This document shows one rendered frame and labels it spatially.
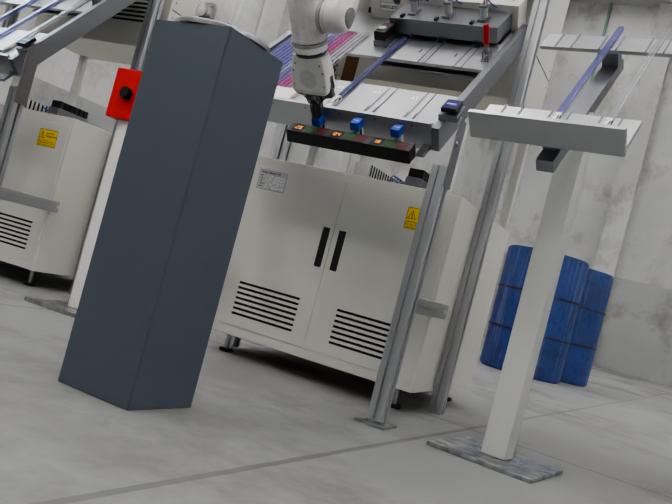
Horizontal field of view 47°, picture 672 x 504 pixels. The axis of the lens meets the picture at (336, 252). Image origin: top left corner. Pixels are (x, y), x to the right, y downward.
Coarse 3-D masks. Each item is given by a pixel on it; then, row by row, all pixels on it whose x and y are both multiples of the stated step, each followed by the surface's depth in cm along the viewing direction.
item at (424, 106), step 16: (336, 80) 217; (352, 96) 207; (368, 96) 207; (384, 96) 206; (400, 96) 205; (416, 96) 204; (432, 96) 203; (448, 96) 203; (384, 112) 198; (400, 112) 197; (416, 112) 195; (432, 112) 196
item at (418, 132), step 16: (272, 112) 208; (288, 112) 205; (304, 112) 203; (336, 112) 198; (352, 112) 196; (368, 112) 194; (336, 128) 201; (368, 128) 196; (384, 128) 194; (416, 128) 189; (416, 144) 192
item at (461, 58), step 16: (368, 16) 256; (368, 32) 244; (512, 32) 234; (368, 48) 233; (384, 48) 232; (400, 48) 231; (416, 48) 230; (432, 48) 229; (448, 48) 228; (464, 48) 227; (480, 48) 226; (496, 48) 225; (384, 64) 233; (400, 64) 232; (416, 64) 223; (432, 64) 221; (448, 64) 219; (464, 64) 218; (480, 64) 217
